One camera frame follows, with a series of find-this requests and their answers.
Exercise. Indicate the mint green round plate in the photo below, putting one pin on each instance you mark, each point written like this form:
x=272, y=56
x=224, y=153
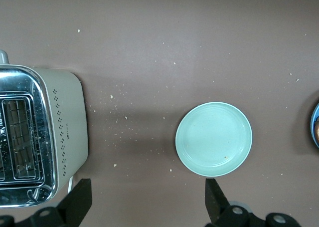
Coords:
x=214, y=138

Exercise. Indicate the blue round plate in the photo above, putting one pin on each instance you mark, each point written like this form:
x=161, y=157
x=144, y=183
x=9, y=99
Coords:
x=314, y=122

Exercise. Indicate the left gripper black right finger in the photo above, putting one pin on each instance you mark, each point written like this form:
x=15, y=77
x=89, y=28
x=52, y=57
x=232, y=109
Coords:
x=220, y=214

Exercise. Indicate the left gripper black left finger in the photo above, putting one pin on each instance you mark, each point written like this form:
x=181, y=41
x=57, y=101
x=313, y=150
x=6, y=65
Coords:
x=71, y=208

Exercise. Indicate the beige chrome toaster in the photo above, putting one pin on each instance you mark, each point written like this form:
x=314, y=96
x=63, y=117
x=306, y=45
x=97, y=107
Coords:
x=69, y=117

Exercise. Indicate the brown bread slice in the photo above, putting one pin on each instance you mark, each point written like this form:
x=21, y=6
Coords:
x=317, y=132

